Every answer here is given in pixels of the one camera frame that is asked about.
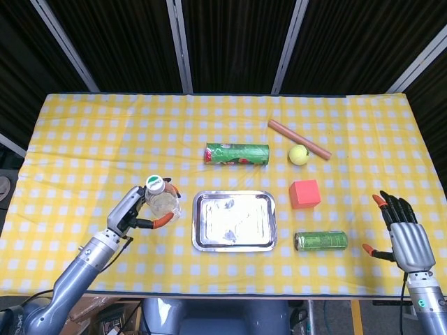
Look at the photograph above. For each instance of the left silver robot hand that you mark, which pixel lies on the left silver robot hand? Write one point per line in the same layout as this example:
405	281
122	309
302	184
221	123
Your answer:
125	209

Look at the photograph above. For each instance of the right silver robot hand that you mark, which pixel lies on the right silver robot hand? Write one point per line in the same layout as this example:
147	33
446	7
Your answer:
412	244

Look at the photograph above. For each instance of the clear plastic bottle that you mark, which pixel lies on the clear plastic bottle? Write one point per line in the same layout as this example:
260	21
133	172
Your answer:
164	206

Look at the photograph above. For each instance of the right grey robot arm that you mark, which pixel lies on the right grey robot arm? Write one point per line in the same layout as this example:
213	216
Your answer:
429	307

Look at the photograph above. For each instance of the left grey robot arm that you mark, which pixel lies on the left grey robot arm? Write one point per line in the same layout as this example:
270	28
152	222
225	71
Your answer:
80	265

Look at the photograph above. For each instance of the rectangular metal tray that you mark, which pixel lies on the rectangular metal tray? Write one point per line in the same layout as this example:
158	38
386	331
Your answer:
234	223

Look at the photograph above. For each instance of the yellow white checkered tablecloth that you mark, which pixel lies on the yellow white checkered tablecloth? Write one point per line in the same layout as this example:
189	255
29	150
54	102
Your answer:
104	139

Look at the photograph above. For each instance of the green drink can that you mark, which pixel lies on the green drink can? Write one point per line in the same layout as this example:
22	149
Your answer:
321	240

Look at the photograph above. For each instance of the brown cardboard box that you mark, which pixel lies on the brown cardboard box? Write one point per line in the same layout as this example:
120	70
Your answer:
104	310

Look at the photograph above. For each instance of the orange foam cube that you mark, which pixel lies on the orange foam cube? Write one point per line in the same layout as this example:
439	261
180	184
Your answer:
305	195

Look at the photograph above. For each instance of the green chips tube can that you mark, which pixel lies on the green chips tube can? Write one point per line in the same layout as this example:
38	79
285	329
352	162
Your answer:
241	153

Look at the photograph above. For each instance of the grey robot torso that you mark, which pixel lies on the grey robot torso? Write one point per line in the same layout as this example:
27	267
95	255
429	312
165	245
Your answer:
216	317

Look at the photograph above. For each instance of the black pleated curtain panel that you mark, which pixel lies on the black pleated curtain panel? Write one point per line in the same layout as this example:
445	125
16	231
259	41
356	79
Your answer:
366	35
122	42
21	70
234	42
436	104

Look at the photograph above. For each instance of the yellow tennis ball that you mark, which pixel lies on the yellow tennis ball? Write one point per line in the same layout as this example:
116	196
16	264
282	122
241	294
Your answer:
298	155

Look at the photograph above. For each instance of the brown wooden rod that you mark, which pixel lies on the brown wooden rod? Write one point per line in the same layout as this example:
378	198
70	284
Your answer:
283	128

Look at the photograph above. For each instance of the white frame post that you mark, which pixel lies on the white frame post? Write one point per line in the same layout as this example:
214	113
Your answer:
179	49
290	45
66	49
419	63
10	144

